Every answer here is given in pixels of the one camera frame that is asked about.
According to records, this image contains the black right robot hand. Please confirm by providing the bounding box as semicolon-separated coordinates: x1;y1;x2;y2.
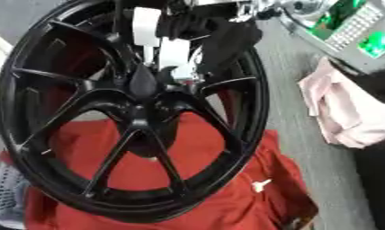
162;12;265;81

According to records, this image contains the black spoked wheel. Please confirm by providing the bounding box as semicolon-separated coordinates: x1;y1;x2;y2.
0;0;272;225

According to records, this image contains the person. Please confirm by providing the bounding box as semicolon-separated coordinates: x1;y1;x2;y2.
296;57;385;230

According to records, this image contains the grey mesh basket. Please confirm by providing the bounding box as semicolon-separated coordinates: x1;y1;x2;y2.
0;161;31;223

